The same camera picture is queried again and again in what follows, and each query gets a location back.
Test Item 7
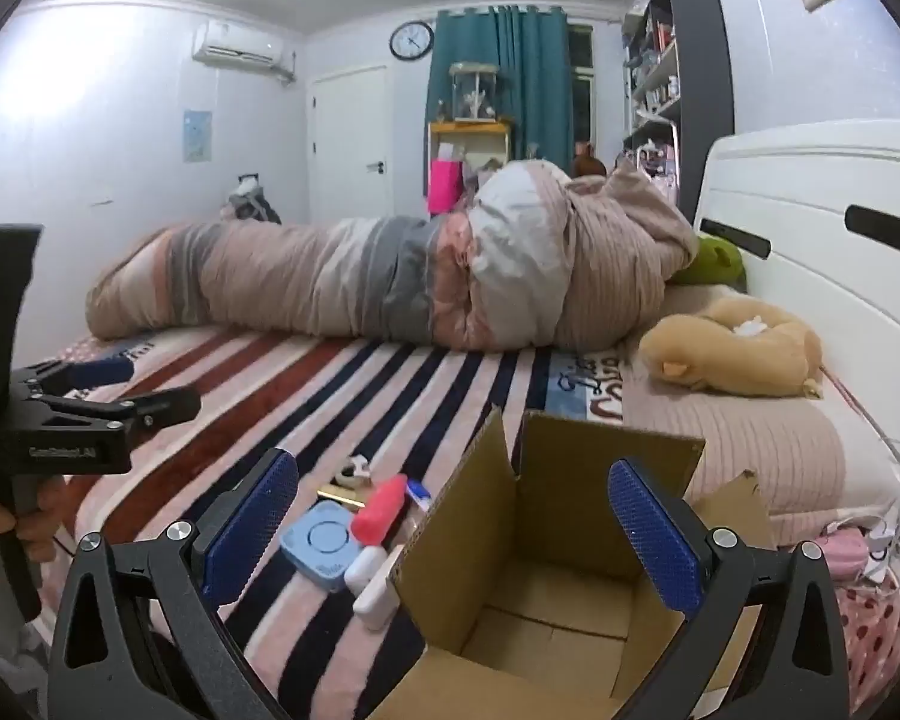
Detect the pink corduroy pillow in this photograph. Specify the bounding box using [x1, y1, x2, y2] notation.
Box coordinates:
[622, 281, 900, 533]

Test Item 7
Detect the white bed headboard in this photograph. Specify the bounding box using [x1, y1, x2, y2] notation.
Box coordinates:
[690, 120, 900, 541]

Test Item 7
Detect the round wall clock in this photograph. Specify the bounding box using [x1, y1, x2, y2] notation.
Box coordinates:
[388, 20, 436, 61]

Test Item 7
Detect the teal curtain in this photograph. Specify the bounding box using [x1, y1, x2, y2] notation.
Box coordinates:
[425, 6, 577, 196]

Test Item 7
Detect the pink and grey quilt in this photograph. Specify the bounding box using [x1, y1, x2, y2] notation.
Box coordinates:
[86, 159, 698, 352]

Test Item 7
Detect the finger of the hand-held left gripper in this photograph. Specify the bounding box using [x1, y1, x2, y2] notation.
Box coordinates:
[15, 356, 136, 400]
[41, 386, 202, 451]

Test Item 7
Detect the white door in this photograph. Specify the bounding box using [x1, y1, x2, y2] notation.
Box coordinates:
[307, 66, 395, 222]

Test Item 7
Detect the person's left hand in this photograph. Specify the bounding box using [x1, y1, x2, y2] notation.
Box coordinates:
[0, 478, 70, 601]

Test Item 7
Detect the yellow shelf unit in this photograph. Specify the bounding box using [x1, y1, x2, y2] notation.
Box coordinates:
[427, 120, 512, 196]

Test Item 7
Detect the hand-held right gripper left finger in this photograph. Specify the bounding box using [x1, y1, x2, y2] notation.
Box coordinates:
[47, 448, 301, 720]

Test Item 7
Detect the glass display case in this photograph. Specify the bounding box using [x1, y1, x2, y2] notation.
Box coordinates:
[448, 62, 502, 123]

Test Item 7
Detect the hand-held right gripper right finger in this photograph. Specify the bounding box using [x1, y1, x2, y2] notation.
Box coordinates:
[606, 459, 850, 720]

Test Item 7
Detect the pink polka dot cloth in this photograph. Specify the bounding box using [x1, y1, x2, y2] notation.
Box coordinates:
[832, 577, 900, 713]

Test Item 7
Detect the window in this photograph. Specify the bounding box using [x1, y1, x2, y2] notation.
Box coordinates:
[568, 24, 595, 158]

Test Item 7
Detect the dark bookshelf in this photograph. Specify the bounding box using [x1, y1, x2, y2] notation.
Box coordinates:
[621, 0, 736, 222]

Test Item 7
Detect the yellow plush toy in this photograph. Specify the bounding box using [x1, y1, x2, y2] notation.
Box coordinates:
[637, 296, 826, 398]

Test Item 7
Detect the pink pouch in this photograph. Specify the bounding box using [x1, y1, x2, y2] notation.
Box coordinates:
[817, 529, 871, 578]

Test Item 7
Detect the person's left forearm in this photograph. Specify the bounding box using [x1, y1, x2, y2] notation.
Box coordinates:
[0, 600, 53, 691]

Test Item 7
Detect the brown cardboard box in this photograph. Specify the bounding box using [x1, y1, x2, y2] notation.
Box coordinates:
[371, 405, 777, 720]

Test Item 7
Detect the striped blanket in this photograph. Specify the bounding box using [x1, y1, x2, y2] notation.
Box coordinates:
[15, 326, 631, 720]

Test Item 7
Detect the white air conditioner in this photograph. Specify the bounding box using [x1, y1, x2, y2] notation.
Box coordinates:
[191, 17, 297, 83]

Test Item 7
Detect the red plastic bottle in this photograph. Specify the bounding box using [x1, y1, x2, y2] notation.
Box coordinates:
[350, 474, 410, 545]

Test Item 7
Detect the blue wall poster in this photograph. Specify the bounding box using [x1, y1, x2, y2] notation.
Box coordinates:
[183, 110, 213, 164]

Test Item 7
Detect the light blue square device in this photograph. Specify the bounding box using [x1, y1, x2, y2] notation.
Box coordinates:
[280, 501, 366, 593]

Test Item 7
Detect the white tube with yellow label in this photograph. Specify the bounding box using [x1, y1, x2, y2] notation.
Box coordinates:
[352, 546, 406, 631]

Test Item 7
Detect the pink gift bag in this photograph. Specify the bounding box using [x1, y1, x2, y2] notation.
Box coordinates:
[429, 157, 464, 215]

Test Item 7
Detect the white charger cable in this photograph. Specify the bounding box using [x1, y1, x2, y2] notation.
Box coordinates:
[832, 382, 900, 548]

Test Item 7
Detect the green plush toy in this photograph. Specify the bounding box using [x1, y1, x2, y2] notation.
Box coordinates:
[671, 234, 747, 287]

